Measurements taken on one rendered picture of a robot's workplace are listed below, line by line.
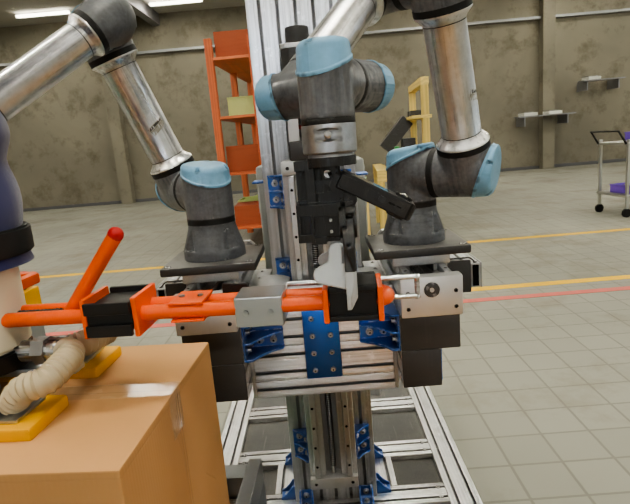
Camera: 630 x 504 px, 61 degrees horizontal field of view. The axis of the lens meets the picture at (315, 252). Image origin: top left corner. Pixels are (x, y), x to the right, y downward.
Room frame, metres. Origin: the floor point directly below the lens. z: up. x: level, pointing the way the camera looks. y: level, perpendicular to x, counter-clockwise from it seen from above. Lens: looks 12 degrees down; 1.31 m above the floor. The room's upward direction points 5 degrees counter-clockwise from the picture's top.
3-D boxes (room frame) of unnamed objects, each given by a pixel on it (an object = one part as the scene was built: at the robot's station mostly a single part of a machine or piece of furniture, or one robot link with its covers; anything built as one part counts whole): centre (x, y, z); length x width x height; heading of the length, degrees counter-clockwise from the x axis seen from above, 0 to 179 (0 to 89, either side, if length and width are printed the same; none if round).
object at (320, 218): (0.76, -0.03, 1.22); 0.09 x 0.08 x 0.12; 85
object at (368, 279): (0.75, -0.05, 1.08); 0.08 x 0.07 x 0.05; 85
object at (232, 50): (7.97, 0.66, 1.30); 2.82 x 0.78 x 2.60; 179
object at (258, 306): (0.76, 0.08, 1.07); 0.07 x 0.07 x 0.04; 85
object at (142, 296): (0.78, 0.30, 1.08); 0.10 x 0.08 x 0.06; 175
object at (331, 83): (0.76, -0.04, 1.38); 0.09 x 0.08 x 0.11; 146
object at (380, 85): (0.85, -0.08, 1.38); 0.11 x 0.11 x 0.08; 56
